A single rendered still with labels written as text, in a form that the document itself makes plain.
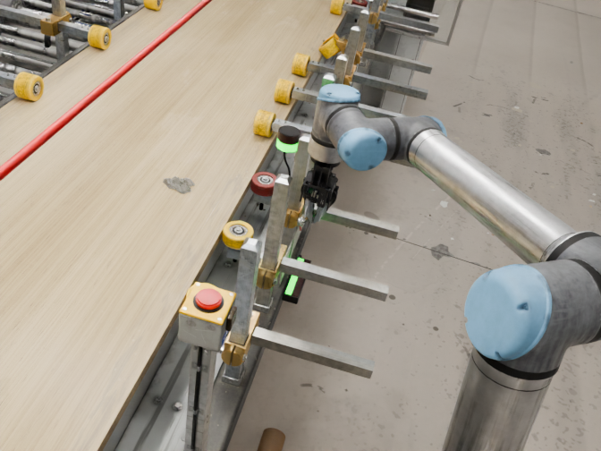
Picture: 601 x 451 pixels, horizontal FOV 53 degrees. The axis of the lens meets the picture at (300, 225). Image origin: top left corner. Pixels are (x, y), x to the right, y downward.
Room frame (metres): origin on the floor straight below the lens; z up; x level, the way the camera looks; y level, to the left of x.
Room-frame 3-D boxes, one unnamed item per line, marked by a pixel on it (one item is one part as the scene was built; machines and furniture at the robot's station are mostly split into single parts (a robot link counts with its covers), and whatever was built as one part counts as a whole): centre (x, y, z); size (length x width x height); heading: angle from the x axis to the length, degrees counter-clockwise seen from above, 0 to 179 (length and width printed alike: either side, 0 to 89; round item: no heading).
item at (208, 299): (0.65, 0.12, 1.22); 0.04 x 0.04 x 0.02
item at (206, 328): (0.65, 0.12, 1.18); 0.07 x 0.07 x 0.08; 83
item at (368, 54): (2.42, -0.22, 0.95); 0.36 x 0.03 x 0.03; 83
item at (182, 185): (1.36, 0.35, 0.91); 0.09 x 0.07 x 0.02; 77
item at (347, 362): (0.94, -0.01, 0.82); 0.43 x 0.03 x 0.04; 83
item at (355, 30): (2.15, -0.05, 0.91); 0.03 x 0.03 x 0.48; 83
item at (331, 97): (1.22, -0.03, 1.28); 0.10 x 0.09 x 0.12; 26
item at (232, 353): (0.93, 0.08, 0.82); 0.13 x 0.06 x 0.05; 173
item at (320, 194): (1.21, -0.03, 1.12); 0.09 x 0.08 x 0.12; 174
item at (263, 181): (1.46, 0.13, 0.85); 0.08 x 0.08 x 0.11
